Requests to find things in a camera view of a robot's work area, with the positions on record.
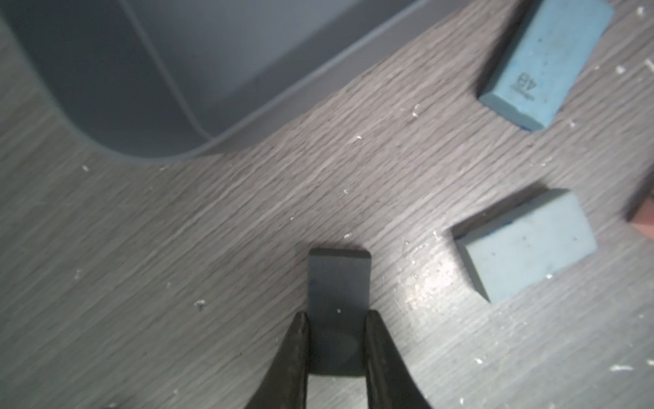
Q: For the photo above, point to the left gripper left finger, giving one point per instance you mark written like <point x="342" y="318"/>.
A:
<point x="285" y="384"/>

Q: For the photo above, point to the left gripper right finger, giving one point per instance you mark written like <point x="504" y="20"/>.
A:
<point x="388" y="381"/>

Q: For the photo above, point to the black eraser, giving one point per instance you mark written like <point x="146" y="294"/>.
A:
<point x="338" y="302"/>

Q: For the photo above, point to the dark grey storage box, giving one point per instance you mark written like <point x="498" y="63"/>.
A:
<point x="168" y="80"/>

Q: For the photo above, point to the teal eraser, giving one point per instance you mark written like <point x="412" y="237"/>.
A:
<point x="544" y="59"/>

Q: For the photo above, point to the grey eraser middle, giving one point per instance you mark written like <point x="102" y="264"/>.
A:
<point x="527" y="244"/>

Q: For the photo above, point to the pink eraser centre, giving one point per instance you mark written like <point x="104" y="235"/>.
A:
<point x="643" y="218"/>

